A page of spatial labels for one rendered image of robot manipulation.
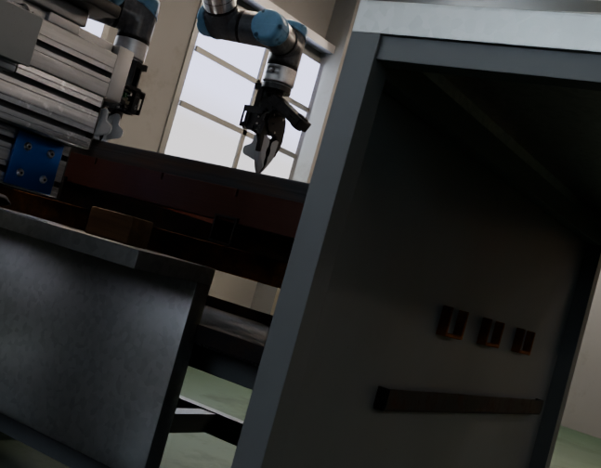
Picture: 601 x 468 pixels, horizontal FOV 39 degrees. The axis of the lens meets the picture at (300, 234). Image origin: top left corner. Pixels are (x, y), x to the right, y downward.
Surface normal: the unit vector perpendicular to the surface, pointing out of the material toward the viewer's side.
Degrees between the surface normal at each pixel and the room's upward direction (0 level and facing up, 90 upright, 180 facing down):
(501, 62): 90
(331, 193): 90
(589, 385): 90
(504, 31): 90
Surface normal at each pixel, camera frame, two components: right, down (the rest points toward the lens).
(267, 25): -0.29, -0.12
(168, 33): 0.78, 0.18
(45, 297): -0.51, -0.18
